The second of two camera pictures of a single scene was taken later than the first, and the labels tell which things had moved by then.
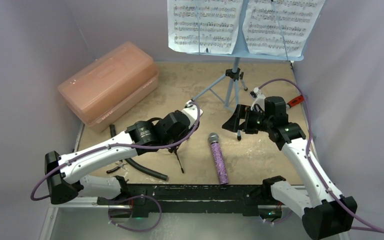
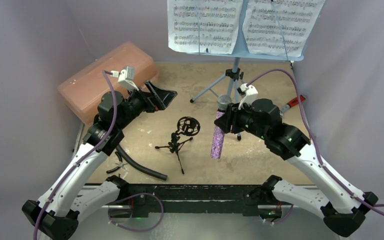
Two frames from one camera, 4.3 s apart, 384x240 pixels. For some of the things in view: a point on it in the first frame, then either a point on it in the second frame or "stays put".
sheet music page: x=280 y=27 stays put
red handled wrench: x=295 y=100 stays put
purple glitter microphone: x=213 y=139 to x=219 y=134
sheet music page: x=203 y=26 stays put
